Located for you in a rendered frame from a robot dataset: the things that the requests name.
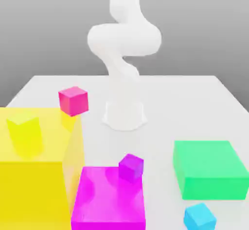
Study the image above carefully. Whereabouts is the small pink cube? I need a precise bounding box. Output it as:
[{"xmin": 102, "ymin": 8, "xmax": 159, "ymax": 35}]
[{"xmin": 58, "ymin": 86, "xmax": 89, "ymax": 117}]

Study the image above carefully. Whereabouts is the small purple cube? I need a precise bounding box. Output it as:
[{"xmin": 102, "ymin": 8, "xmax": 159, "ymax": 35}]
[{"xmin": 118, "ymin": 153, "xmax": 144, "ymax": 184}]

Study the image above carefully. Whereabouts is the small yellow cube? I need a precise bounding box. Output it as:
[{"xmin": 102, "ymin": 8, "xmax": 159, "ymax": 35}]
[{"xmin": 6, "ymin": 113, "xmax": 43, "ymax": 158}]

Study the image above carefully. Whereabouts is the small light blue cube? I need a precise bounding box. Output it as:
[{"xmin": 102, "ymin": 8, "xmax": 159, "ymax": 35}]
[{"xmin": 183, "ymin": 203, "xmax": 217, "ymax": 230}]

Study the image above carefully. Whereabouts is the large magenta box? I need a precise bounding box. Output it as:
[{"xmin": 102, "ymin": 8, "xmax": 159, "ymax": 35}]
[{"xmin": 71, "ymin": 166, "xmax": 146, "ymax": 230}]

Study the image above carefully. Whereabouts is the large green box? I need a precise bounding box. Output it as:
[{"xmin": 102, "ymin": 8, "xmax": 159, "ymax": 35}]
[{"xmin": 173, "ymin": 140, "xmax": 249, "ymax": 201}]

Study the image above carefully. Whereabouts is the large yellow box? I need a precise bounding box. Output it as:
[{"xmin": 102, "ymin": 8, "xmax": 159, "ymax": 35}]
[{"xmin": 0, "ymin": 107, "xmax": 86, "ymax": 230}]

